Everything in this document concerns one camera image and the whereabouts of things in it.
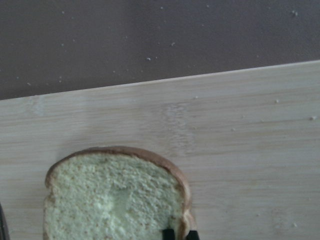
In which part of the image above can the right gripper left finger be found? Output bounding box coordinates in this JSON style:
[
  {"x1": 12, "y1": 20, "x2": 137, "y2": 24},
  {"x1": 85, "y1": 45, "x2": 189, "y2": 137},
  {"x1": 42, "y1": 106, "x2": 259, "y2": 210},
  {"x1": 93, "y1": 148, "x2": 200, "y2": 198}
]
[{"x1": 161, "y1": 228, "x2": 175, "y2": 240}]

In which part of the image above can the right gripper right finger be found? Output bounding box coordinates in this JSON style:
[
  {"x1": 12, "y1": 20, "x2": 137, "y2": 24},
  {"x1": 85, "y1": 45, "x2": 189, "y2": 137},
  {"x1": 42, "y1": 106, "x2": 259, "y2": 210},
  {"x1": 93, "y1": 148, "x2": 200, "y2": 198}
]
[{"x1": 186, "y1": 230, "x2": 199, "y2": 240}]

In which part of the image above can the bread slice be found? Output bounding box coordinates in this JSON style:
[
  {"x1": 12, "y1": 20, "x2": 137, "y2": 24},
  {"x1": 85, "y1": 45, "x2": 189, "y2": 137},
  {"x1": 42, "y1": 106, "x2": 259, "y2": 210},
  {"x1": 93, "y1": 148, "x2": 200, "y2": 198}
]
[{"x1": 43, "y1": 146, "x2": 197, "y2": 240}]

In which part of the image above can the wooden cutting board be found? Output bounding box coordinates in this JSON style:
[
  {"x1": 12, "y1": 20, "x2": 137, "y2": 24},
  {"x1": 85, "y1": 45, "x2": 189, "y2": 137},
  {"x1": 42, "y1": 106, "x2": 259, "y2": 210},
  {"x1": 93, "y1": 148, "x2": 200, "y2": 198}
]
[{"x1": 0, "y1": 61, "x2": 320, "y2": 240}]

